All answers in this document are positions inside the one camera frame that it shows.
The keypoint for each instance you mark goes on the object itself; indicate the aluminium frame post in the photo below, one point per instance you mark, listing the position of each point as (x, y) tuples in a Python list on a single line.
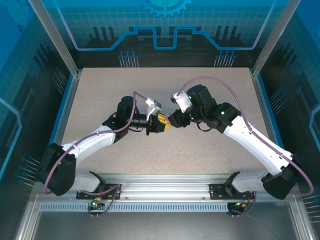
[(275, 37), (56, 37)]

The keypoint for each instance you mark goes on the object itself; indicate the grey metal shelf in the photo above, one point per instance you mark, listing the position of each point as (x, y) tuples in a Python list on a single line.
[(160, 227)]

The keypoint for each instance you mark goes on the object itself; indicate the aluminium side frame rail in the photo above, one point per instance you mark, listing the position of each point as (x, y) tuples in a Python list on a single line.
[(67, 112), (264, 112)]

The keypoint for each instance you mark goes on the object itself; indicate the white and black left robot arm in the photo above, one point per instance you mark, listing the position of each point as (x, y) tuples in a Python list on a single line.
[(87, 143)]

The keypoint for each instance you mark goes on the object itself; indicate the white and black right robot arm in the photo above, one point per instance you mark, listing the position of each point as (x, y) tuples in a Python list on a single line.
[(257, 145)]

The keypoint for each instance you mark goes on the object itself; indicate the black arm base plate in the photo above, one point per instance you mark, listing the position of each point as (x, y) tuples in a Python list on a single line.
[(107, 197), (216, 192)]

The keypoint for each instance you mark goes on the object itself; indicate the power connector with green light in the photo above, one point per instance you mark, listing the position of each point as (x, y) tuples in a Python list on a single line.
[(96, 203), (241, 204)]

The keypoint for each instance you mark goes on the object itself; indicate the aluminium mounting rail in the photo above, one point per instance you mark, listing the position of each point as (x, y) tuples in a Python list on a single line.
[(162, 187)]

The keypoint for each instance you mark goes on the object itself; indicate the blue table edge strip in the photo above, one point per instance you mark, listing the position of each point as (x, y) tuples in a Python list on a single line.
[(61, 112), (271, 112)]

